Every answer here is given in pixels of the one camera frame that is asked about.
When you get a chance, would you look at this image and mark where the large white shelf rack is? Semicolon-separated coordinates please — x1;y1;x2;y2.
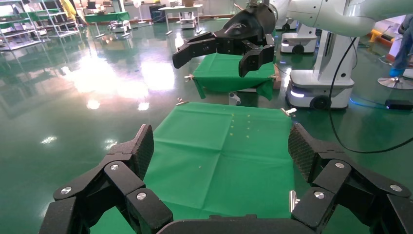
0;0;50;51

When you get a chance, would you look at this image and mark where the black power adapter box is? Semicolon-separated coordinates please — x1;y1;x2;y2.
385;99;413;111

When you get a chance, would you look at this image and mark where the table with green cover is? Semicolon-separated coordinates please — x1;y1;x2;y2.
84;11;131;36

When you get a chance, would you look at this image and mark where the small white shelf rack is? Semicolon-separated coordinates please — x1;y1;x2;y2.
38;0;80;38

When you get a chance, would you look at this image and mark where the thin black floor cable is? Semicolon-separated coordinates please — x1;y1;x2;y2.
328;36;413;155

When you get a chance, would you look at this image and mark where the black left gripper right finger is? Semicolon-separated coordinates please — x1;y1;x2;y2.
288;122;413;234

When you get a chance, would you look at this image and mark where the green cloth-covered far table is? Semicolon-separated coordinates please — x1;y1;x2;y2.
192;52;276;101

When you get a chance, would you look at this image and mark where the small white floor robot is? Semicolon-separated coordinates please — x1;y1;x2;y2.
108;19;131;38

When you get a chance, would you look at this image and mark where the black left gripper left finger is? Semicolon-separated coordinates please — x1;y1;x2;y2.
38;124;173;234

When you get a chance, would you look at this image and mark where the white plain table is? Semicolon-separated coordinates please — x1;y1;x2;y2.
158;3;204;36

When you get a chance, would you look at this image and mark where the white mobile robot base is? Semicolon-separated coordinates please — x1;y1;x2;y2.
280;22;319;55

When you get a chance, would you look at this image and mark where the large green table cloth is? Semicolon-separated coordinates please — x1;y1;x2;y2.
90;101;296;234

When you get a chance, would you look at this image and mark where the white wheeled robot body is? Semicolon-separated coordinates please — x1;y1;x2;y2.
285;30;356;111

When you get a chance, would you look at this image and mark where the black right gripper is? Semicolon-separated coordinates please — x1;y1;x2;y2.
171;3;277;78

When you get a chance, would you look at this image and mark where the person in blue trousers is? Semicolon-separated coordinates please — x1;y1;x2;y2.
389;14;413;78

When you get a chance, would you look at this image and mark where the white standing fan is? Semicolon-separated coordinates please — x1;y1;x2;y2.
132;0;147;24

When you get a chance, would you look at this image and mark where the white robot under table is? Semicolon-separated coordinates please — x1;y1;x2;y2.
180;12;197;30

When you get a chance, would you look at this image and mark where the round metal stool base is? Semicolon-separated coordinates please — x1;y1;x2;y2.
377;76;413;90

